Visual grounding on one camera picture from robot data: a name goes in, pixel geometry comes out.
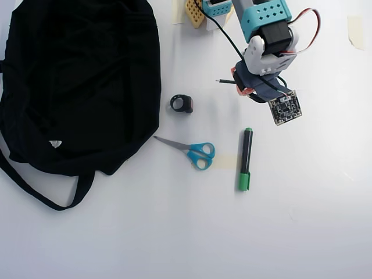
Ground black ring-shaped device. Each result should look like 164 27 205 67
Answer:
170 94 195 115

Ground scissors with blue handles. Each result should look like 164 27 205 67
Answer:
153 135 216 171

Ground black fabric bag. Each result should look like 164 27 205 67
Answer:
0 0 162 212

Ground bare camera circuit board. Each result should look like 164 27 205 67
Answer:
269 90 304 127

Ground black braided usb cable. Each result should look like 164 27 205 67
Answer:
215 76 288 103

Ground thin black camera cable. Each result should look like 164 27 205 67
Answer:
194 0 288 97

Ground red white servo wire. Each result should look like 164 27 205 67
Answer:
278 8 321 58

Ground yellow perforated plastic part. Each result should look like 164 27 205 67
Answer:
185 0 206 29

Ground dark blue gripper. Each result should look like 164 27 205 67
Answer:
230 60 295 103

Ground beige masking tape piece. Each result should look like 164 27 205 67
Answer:
347 15 366 52
171 0 187 24
213 155 238 171

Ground black marker with green cap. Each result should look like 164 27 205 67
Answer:
238 127 254 192

